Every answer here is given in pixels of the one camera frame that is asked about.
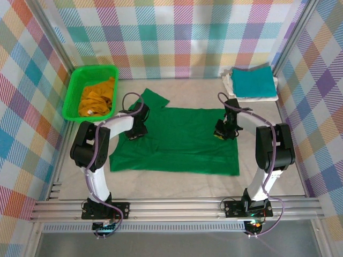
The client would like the green t-shirt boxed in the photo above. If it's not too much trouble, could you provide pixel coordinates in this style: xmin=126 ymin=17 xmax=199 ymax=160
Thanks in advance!
xmin=109 ymin=88 xmax=240 ymax=177

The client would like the white folded t-shirt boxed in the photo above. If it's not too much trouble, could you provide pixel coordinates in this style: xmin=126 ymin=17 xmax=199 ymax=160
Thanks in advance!
xmin=221 ymin=68 xmax=280 ymax=103

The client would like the teal folded t-shirt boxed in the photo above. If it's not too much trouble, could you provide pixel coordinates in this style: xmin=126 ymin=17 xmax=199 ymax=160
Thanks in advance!
xmin=230 ymin=66 xmax=278 ymax=98

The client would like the yellow t-shirt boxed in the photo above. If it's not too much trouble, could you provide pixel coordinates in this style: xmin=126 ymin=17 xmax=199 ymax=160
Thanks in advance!
xmin=78 ymin=77 xmax=117 ymax=118

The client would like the grey folded t-shirt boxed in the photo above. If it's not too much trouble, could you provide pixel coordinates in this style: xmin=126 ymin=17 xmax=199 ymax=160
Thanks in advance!
xmin=249 ymin=62 xmax=271 ymax=71

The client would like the green plastic basket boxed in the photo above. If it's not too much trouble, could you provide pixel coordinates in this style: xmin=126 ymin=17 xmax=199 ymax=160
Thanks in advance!
xmin=62 ymin=65 xmax=120 ymax=125

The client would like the right controller board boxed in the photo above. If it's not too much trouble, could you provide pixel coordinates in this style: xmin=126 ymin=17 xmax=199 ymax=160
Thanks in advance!
xmin=244 ymin=219 xmax=265 ymax=236

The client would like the controller board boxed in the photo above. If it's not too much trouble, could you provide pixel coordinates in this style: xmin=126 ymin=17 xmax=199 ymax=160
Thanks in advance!
xmin=244 ymin=219 xmax=265 ymax=236
xmin=92 ymin=221 xmax=119 ymax=237

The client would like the left controller board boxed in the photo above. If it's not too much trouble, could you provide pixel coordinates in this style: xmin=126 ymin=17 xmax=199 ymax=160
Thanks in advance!
xmin=92 ymin=221 xmax=119 ymax=237

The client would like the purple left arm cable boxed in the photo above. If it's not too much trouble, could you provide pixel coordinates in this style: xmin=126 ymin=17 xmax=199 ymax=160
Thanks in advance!
xmin=85 ymin=92 xmax=145 ymax=239

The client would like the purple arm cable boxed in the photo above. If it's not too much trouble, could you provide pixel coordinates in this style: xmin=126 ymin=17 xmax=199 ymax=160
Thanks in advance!
xmin=217 ymin=92 xmax=286 ymax=238
xmin=85 ymin=92 xmax=145 ymax=239

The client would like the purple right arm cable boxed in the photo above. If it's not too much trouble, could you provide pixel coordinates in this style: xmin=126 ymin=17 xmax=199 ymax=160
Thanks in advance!
xmin=217 ymin=92 xmax=286 ymax=238

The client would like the aluminium side rail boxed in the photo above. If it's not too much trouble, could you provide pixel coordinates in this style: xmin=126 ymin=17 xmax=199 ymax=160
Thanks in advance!
xmin=46 ymin=122 xmax=77 ymax=201
xmin=274 ymin=77 xmax=309 ymax=199

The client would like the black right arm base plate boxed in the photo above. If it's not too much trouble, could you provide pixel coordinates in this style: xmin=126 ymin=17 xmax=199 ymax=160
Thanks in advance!
xmin=223 ymin=199 xmax=274 ymax=218

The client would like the aluminium mounting rail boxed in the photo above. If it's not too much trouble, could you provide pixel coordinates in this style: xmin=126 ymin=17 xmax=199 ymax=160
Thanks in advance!
xmin=28 ymin=197 xmax=325 ymax=223

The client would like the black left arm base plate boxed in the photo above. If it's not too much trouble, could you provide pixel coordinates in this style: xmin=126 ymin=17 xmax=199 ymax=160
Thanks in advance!
xmin=81 ymin=201 xmax=131 ymax=221

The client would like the slotted grey cable duct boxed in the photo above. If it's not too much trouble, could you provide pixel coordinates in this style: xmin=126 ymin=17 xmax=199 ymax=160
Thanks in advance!
xmin=42 ymin=224 xmax=247 ymax=233

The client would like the aluminium frame post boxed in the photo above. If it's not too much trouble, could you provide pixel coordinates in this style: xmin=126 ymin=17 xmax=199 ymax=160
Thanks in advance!
xmin=270 ymin=0 xmax=322 ymax=78
xmin=26 ymin=0 xmax=78 ymax=79

